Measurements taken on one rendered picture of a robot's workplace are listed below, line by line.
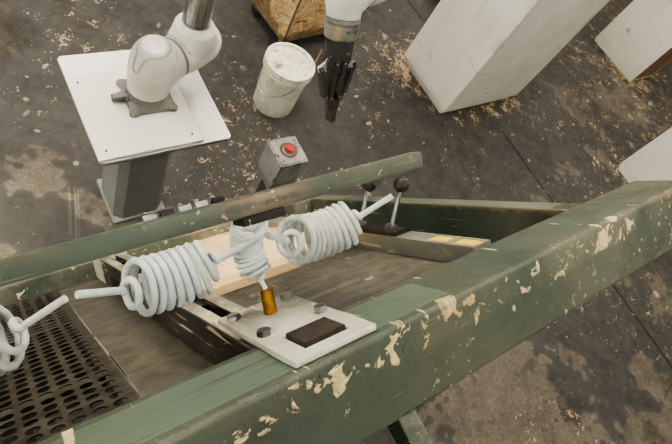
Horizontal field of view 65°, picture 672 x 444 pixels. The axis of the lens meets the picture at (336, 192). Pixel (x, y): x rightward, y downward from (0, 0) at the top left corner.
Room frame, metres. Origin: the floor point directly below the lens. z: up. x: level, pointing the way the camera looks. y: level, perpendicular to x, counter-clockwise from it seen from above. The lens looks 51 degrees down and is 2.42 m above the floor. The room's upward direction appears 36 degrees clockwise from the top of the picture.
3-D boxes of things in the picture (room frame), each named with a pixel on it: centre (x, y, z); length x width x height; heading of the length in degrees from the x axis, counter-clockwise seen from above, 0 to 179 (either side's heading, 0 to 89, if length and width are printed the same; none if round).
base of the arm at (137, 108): (1.17, 0.81, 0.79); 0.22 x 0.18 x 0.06; 150
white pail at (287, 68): (2.27, 0.64, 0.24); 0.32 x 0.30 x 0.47; 150
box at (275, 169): (1.25, 0.23, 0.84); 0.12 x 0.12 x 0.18; 59
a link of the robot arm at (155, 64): (1.20, 0.80, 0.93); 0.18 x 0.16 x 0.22; 173
